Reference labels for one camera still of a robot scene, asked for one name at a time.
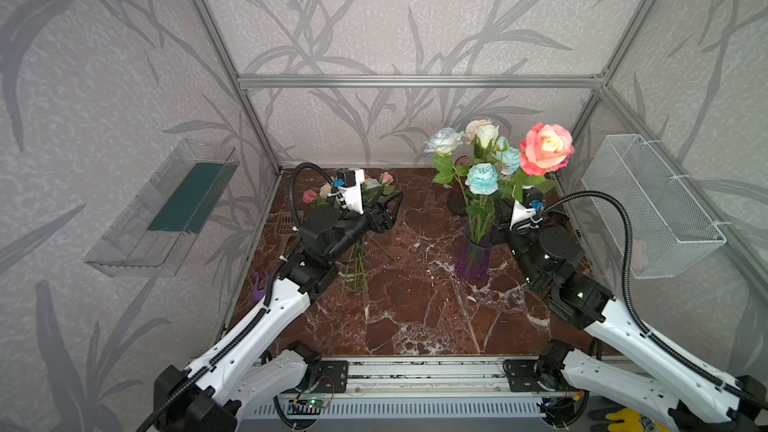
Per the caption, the blue purple glass vase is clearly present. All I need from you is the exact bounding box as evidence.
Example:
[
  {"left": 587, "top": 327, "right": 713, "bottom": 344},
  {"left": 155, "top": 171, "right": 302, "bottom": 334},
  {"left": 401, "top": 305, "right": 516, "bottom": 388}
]
[{"left": 454, "top": 235, "right": 492, "bottom": 284}]

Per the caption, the teal peony spray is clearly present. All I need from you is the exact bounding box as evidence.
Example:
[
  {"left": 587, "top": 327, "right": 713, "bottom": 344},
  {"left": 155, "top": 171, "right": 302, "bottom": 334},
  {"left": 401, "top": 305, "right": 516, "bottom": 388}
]
[{"left": 463, "top": 136, "right": 520, "bottom": 245}]

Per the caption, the red glass vase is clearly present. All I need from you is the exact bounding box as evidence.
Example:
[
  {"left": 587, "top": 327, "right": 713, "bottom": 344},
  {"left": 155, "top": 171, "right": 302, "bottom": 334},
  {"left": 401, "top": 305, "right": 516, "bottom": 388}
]
[{"left": 447, "top": 155, "right": 472, "bottom": 217}]

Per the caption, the coral pink rose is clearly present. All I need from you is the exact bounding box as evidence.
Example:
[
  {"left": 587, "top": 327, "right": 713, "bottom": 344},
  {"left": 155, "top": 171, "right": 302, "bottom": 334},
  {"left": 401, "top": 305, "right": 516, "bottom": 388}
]
[{"left": 512, "top": 123, "right": 574, "bottom": 203}]

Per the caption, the white blue rose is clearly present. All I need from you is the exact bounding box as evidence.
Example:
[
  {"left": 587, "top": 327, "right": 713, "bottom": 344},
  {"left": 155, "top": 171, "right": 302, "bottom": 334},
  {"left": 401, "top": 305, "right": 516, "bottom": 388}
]
[{"left": 425, "top": 127, "right": 477, "bottom": 242}]

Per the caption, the cream rose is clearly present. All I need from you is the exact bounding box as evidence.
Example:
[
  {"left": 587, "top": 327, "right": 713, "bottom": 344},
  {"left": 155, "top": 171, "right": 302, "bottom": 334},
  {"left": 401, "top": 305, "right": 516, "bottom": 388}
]
[{"left": 464, "top": 119, "right": 492, "bottom": 143}]

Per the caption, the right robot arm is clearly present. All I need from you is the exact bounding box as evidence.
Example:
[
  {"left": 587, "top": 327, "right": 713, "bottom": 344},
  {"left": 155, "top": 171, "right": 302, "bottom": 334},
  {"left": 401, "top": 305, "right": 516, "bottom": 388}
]
[{"left": 493, "top": 190, "right": 767, "bottom": 431}]

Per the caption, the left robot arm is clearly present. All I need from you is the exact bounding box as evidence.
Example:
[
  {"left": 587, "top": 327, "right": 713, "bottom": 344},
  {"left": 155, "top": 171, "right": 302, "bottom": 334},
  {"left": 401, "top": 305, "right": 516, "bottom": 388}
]
[{"left": 139, "top": 162, "right": 403, "bottom": 431}]

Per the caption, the flower bunch on table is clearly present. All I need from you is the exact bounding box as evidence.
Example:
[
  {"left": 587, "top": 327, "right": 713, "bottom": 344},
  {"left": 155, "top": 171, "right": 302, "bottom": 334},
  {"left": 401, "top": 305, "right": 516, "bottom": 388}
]
[{"left": 299, "top": 171, "right": 395, "bottom": 293}]

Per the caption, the brown slotted scoop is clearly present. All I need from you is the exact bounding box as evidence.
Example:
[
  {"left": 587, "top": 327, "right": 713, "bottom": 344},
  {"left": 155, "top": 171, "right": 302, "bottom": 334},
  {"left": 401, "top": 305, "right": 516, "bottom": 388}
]
[{"left": 275, "top": 211, "right": 296, "bottom": 260}]

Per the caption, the purple pink garden rake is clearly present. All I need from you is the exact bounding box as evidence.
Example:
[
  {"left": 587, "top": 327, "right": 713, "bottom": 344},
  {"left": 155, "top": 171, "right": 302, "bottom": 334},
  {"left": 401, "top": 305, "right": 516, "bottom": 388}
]
[{"left": 250, "top": 272, "right": 269, "bottom": 303}]

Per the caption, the yellow work glove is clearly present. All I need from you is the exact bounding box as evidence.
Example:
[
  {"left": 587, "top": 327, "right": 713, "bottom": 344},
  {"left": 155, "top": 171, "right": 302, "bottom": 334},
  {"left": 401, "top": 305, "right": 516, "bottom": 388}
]
[{"left": 588, "top": 399, "right": 669, "bottom": 432}]

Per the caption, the clear plastic tray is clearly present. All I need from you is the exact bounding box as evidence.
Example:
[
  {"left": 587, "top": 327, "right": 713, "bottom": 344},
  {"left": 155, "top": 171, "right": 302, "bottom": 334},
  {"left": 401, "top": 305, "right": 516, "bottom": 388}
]
[{"left": 84, "top": 139, "right": 240, "bottom": 278}]

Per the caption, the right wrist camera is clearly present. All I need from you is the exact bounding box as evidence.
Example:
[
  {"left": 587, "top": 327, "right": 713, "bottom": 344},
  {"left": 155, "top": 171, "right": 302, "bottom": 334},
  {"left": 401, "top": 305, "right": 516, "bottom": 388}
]
[{"left": 510, "top": 186, "right": 544, "bottom": 230}]

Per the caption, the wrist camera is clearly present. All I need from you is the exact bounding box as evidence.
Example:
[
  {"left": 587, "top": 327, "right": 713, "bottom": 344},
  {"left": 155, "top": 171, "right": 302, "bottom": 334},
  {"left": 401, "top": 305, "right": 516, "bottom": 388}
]
[
  {"left": 332, "top": 169, "right": 366, "bottom": 214},
  {"left": 510, "top": 186, "right": 544, "bottom": 230}
]

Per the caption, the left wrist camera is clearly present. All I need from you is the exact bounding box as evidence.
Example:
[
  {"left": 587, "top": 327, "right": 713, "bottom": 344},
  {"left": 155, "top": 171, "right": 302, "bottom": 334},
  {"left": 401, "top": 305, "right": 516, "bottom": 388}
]
[{"left": 332, "top": 169, "right": 366, "bottom": 214}]

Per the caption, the white wire basket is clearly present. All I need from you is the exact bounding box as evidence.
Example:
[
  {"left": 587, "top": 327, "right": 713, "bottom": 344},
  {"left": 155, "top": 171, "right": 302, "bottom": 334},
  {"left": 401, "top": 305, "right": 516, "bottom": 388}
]
[{"left": 582, "top": 134, "right": 727, "bottom": 280}]

